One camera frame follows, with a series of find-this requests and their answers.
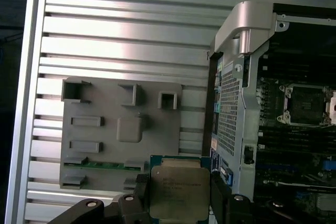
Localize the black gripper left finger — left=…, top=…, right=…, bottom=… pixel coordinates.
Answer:
left=46, top=173, right=156, bottom=224

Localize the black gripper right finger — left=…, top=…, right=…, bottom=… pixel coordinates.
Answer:
left=209, top=172, right=300, bottom=224

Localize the silver-topped green CPU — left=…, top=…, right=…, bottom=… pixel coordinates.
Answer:
left=149, top=155, right=212, bottom=221

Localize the black RAM slot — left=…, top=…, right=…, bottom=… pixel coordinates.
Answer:
left=259, top=126, right=336, bottom=161
left=261, top=50, right=336, bottom=83

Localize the CPU socket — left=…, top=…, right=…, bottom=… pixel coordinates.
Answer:
left=276, top=83, right=333, bottom=126

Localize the green RAM stick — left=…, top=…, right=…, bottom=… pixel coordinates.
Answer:
left=64, top=161, right=145, bottom=169

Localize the grey plastic parts rack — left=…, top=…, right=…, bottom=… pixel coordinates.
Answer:
left=59, top=76, right=185, bottom=192

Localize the green motherboard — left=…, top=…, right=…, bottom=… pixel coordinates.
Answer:
left=256, top=50, right=336, bottom=210

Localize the black open PC case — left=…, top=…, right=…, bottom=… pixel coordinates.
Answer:
left=202, top=0, right=336, bottom=224

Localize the silver chipset heatsink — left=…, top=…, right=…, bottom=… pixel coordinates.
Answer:
left=313, top=193, right=336, bottom=209

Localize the metal socket cover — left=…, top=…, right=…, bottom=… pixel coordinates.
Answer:
left=325, top=88, right=336, bottom=125

